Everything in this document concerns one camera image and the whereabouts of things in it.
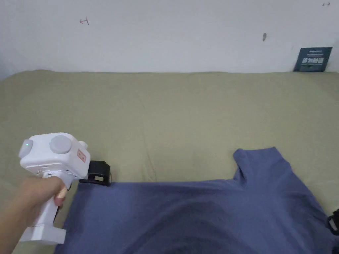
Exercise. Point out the dark blue shirt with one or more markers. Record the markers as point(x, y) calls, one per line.
point(190, 219)

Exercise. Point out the bed with beige sheet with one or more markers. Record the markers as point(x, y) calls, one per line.
point(164, 113)

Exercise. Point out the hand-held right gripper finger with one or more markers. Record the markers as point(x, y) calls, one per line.
point(334, 221)

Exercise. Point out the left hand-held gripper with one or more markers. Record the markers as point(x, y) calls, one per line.
point(50, 156)

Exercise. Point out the person's left hand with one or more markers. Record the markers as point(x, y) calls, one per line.
point(37, 190)

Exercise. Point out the person's left forearm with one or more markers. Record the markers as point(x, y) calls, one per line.
point(12, 227)

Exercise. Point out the dark blue printed card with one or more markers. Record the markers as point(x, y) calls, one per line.
point(313, 59)

